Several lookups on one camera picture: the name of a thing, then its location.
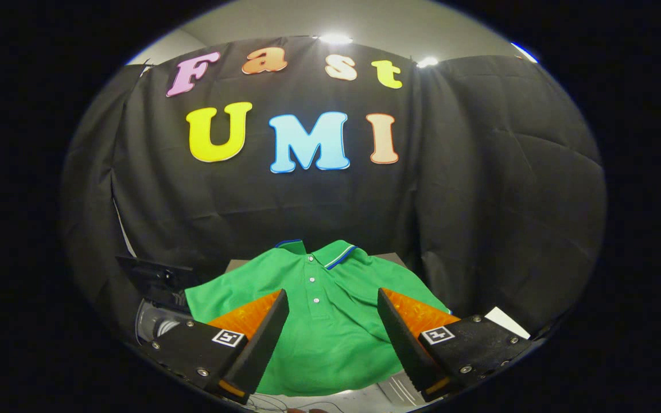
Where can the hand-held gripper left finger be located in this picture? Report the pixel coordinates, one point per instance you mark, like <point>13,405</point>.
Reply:
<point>261,344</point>

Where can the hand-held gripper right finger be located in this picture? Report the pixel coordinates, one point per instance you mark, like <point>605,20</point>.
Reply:
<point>405,338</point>

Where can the green polo shirt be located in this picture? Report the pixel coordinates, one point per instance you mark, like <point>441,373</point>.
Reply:
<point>330,344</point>

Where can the grey washing machine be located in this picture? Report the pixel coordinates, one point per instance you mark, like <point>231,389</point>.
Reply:
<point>152,324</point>

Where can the beige cabinet with dark top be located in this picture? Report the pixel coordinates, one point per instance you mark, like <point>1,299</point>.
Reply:
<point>238,265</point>

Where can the black backdrop cloth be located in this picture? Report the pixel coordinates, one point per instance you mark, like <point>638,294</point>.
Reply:
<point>479,172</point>

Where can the small ceiling light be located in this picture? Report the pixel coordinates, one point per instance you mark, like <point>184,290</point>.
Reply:
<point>427,61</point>

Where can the round ceiling light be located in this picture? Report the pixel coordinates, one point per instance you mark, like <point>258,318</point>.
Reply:
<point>335,38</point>

